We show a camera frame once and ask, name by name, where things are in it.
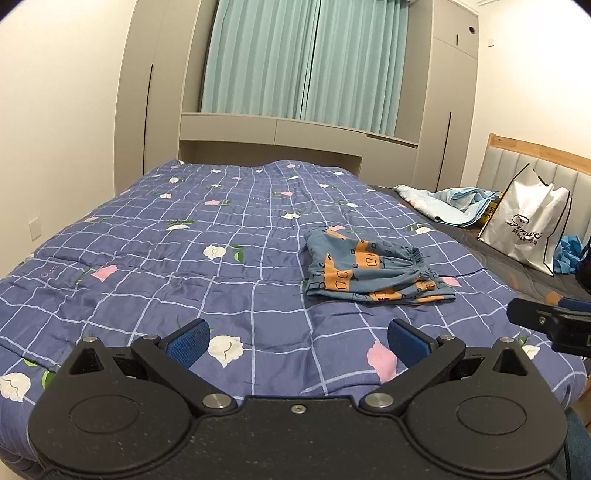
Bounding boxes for white wall socket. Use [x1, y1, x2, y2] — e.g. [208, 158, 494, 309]
[29, 217, 42, 242]

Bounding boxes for black bag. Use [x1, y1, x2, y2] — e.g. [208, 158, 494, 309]
[575, 239, 591, 293]

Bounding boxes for blue orange patterned pants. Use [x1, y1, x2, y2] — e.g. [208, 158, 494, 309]
[305, 229, 456, 305]

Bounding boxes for wooden padded headboard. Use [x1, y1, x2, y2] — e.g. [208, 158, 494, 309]
[477, 133, 591, 243]

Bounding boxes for yellow package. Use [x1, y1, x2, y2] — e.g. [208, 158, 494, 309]
[478, 200, 499, 227]

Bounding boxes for white shopping bag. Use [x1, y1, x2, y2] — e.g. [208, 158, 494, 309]
[478, 165, 572, 276]

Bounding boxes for beige built-in cabinet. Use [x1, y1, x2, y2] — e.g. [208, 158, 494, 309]
[114, 1, 479, 192]

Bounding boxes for blue plastic bag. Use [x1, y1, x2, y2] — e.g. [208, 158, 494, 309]
[553, 235, 584, 275]

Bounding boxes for light blue white blanket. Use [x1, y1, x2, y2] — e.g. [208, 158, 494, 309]
[394, 185, 501, 227]

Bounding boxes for teal curtain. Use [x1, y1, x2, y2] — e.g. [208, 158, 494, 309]
[201, 0, 410, 136]

